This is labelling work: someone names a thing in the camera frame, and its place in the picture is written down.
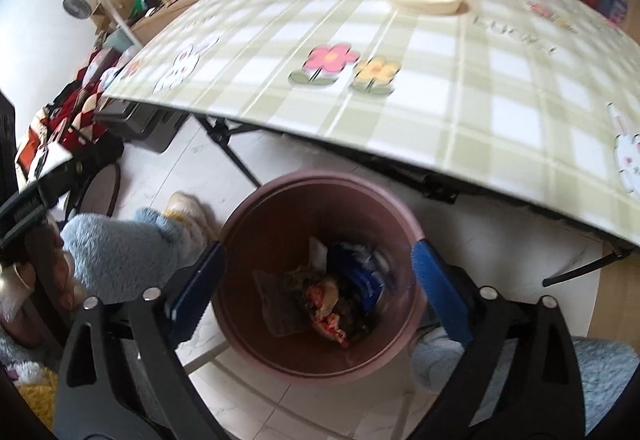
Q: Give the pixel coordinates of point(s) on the checked rabbit print tablecloth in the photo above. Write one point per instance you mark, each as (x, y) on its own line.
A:
(425, 84)

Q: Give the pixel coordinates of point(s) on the yellow white fluffy cloth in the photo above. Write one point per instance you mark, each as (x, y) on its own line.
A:
(30, 395)

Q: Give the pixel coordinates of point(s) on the black storage box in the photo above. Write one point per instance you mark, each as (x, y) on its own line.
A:
(140, 127)

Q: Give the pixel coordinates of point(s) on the blue printed box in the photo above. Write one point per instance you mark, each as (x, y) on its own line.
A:
(612, 3)

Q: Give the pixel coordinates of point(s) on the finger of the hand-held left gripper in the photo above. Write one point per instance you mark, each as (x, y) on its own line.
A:
(65, 180)

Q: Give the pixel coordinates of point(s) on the person's right leg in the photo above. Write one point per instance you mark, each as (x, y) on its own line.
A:
(607, 380)

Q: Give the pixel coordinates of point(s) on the person's beige fluffy slipper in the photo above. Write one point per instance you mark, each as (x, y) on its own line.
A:
(192, 217)

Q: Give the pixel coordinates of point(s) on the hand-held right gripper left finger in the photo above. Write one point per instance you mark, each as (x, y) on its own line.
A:
(197, 290)

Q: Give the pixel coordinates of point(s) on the mauve plastic bin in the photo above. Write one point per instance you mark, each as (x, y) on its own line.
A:
(270, 230)

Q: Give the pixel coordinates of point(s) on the black round frame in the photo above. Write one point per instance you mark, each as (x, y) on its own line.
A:
(117, 190)

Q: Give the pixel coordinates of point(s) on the dark grey packet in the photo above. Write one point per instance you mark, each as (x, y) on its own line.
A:
(280, 307)

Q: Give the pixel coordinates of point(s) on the person's left hand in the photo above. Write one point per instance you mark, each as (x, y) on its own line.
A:
(50, 280)

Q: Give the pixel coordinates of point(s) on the green small box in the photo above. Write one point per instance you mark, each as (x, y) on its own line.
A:
(140, 4)

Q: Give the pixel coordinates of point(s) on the person's left leg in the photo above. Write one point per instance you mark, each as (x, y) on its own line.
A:
(115, 250)

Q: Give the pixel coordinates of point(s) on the blue snack packet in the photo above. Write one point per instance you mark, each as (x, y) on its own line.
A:
(357, 277)

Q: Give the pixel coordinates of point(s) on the person's leg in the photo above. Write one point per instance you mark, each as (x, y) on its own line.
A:
(607, 380)
(115, 250)

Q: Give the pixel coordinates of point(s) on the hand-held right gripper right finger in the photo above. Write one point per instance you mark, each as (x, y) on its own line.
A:
(442, 292)

